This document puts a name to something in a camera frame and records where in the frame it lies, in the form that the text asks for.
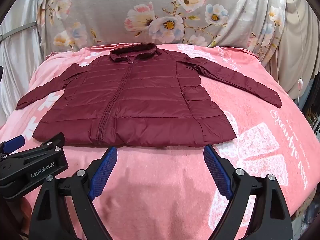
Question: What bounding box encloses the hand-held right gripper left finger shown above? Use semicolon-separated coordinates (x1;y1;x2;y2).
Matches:
29;146;118;240

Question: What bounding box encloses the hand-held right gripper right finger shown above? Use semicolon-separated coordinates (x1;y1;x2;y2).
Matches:
203;145;293;240

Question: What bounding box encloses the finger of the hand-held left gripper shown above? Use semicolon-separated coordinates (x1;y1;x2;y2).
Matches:
0;135;26;161
40;132;66;153

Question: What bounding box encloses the maroon puffer jacket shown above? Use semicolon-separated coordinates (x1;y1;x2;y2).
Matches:
15;42;283;148

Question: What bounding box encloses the pink blanket with white bows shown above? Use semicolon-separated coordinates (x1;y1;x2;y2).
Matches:
0;42;320;240

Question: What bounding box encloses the white satin curtain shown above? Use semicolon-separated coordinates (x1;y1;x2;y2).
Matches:
0;0;52;122

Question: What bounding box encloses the grey curtain tie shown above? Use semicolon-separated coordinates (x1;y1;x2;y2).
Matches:
0;22;38;42

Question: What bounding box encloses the beige curtain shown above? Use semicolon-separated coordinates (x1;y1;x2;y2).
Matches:
276;0;320;100

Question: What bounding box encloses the grey floral bed sheet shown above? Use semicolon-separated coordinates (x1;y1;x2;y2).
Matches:
37;0;288;55

